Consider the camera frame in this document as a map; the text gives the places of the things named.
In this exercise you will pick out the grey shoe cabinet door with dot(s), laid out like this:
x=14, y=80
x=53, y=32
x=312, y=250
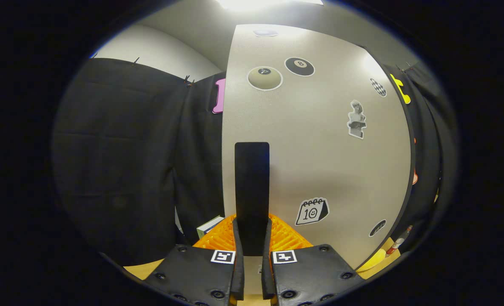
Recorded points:
x=320, y=170

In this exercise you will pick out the white book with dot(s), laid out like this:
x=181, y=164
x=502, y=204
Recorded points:
x=209, y=224

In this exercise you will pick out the red and white bottle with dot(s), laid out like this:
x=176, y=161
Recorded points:
x=398, y=242

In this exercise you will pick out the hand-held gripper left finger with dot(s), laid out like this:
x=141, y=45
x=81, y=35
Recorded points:
x=192, y=272

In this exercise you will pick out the black backdrop cloth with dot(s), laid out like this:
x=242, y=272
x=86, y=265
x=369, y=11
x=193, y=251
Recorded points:
x=115, y=161

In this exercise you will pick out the yellow plush toy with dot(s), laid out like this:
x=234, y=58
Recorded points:
x=373, y=260

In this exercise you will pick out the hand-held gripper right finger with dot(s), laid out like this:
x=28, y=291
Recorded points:
x=311, y=272

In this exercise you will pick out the dark grey shoe cabinet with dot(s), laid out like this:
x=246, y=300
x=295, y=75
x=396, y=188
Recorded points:
x=406, y=212

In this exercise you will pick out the large ceiling light panel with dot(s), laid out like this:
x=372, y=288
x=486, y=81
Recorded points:
x=269, y=3

